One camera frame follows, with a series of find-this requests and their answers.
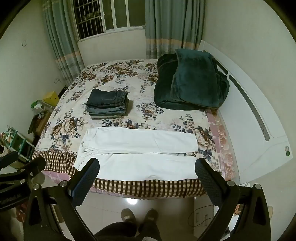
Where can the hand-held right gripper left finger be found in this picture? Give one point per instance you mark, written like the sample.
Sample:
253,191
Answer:
85,183

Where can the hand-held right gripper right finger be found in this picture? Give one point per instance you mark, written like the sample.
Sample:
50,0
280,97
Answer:
208,183

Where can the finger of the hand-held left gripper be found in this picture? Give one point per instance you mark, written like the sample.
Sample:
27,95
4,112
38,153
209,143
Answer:
32,167
8,160

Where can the white pants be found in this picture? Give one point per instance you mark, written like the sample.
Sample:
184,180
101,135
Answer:
138,141

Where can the grey folded pants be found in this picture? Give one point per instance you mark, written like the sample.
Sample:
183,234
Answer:
108,117

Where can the teal storage shelf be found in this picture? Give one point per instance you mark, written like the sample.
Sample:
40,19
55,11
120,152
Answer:
23,148

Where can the pink floral mattress pad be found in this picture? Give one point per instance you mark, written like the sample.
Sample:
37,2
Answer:
222,134

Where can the person's left slipper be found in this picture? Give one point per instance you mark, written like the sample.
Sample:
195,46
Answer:
128,215

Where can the person's slipper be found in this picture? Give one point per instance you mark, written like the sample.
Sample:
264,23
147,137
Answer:
128,215
150,215

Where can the white headboard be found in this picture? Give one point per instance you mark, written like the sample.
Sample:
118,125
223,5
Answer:
249,139

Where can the green plastic bag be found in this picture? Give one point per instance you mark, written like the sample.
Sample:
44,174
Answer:
37,104

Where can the person's right slipper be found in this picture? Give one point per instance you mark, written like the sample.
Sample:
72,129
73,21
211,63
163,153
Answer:
150,215

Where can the yellow box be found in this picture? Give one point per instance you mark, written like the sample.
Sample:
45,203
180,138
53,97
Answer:
52,98

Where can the person's right leg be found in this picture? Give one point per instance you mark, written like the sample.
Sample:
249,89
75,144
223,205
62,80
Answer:
150,231

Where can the blue folded jeans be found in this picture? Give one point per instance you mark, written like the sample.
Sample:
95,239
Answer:
115,110

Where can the dark folded jeans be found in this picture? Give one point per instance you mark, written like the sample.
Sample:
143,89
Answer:
106,97

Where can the dark green blanket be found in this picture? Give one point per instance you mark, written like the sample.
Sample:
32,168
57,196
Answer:
164,92

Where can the dark green pillow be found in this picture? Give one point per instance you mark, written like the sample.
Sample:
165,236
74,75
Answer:
194,76

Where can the floral bedsheet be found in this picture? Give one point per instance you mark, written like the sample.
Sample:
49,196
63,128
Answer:
138,74

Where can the grey-blue striped curtain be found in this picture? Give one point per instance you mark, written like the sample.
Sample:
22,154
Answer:
60,34
171,23

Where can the barred window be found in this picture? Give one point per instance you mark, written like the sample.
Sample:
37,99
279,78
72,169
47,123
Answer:
120,11

